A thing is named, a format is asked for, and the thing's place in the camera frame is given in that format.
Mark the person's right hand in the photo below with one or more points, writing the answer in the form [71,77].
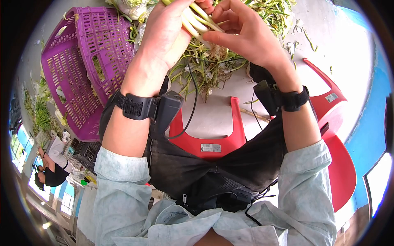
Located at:
[258,43]

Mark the person's left hand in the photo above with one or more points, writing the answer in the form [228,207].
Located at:
[160,40]

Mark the person's left fingers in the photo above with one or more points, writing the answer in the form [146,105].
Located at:
[204,6]

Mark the person's right thumb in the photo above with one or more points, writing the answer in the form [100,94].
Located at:
[221,38]

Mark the person's right index finger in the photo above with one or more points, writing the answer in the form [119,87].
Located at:
[226,9]

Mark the person's right fingers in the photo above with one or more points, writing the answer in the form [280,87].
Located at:
[229,27]

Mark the bunch of spring onions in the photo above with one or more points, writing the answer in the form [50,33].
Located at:
[197,26]

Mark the pile of spring onion trimmings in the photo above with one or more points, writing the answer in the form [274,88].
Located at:
[212,70]

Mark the clear bag of greens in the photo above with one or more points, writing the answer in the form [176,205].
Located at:
[132,7]

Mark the green leaf scrap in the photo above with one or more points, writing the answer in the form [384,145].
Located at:
[310,40]

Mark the wooden stick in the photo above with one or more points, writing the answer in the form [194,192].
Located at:
[255,115]

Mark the black wrist band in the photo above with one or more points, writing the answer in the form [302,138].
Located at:
[292,100]
[138,107]

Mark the purple plastic basket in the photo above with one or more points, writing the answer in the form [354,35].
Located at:
[107,46]
[66,83]

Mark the red plastic stool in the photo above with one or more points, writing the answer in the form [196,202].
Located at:
[212,144]

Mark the small black flat object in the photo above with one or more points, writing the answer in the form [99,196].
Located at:
[324,129]

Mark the red plastic chair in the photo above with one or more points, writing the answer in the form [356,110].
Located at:
[338,166]

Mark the black plastic crate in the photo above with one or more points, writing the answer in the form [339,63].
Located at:
[87,153]

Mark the heap of green vegetables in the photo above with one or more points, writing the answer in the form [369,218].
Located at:
[43,113]

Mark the person's body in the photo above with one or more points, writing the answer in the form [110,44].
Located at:
[138,221]

